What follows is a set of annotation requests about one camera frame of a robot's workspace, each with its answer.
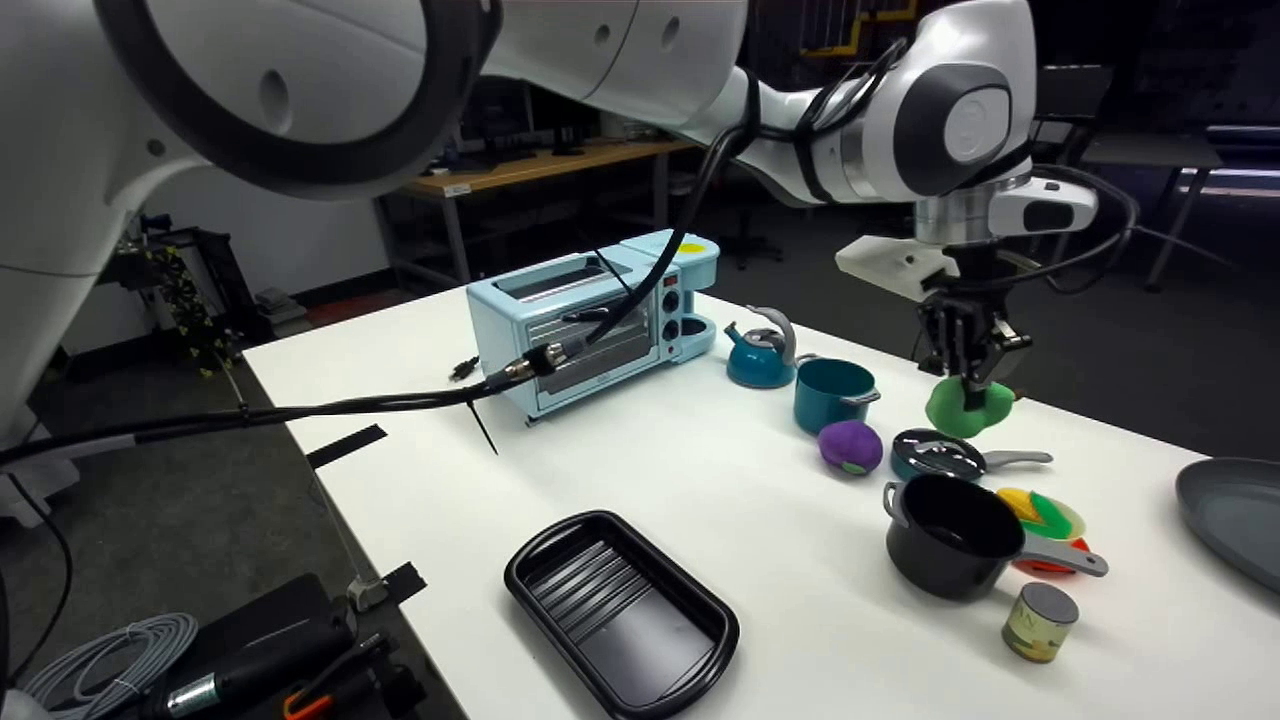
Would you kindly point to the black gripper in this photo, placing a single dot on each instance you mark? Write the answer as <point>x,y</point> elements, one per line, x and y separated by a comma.
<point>963,280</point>

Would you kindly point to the green toy object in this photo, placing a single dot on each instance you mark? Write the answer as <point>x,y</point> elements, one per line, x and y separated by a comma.
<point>963,409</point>

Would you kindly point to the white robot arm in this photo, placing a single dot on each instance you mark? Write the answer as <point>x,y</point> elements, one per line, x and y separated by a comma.
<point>335,66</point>

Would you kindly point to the purple toy object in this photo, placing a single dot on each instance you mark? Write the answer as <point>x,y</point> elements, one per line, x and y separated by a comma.
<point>848,450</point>

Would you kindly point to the black cooking pot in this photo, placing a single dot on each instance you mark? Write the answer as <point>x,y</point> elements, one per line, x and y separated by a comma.
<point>951,536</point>

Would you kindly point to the teal toy cup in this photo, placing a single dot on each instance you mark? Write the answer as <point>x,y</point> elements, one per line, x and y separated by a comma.
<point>828,396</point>

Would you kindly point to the yellow green red toy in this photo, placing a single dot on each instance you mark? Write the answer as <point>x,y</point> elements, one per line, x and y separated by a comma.
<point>1043,515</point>

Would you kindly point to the teal toy kettle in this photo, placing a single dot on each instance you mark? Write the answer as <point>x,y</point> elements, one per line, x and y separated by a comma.
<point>761,357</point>

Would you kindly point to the grey plastic utensil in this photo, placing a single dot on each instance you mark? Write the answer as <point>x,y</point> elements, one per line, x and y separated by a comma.
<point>1067,556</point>

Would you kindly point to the small olive tin can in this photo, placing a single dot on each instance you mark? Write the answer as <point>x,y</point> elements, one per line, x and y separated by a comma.
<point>1043,624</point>

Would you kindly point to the grey plate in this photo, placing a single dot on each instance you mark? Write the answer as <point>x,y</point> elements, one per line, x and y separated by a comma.
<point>1233,517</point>

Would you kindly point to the light blue toy oven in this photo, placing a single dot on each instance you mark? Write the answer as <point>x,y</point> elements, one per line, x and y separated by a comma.
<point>586,326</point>

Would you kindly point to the black plastic tray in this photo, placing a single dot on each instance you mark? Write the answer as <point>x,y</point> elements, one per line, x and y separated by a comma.
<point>622,618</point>

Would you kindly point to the wooden workbench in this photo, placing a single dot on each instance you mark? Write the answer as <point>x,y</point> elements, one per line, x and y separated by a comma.
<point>535,170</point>

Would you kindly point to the black tape strip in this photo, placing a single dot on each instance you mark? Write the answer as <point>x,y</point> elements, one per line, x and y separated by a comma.
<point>347,447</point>
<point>390,586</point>

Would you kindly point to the black equipment stand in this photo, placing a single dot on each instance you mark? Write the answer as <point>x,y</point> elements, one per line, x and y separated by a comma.
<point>180,285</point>

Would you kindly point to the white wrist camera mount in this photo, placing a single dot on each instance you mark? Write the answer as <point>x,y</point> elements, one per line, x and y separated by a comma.
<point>886,264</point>

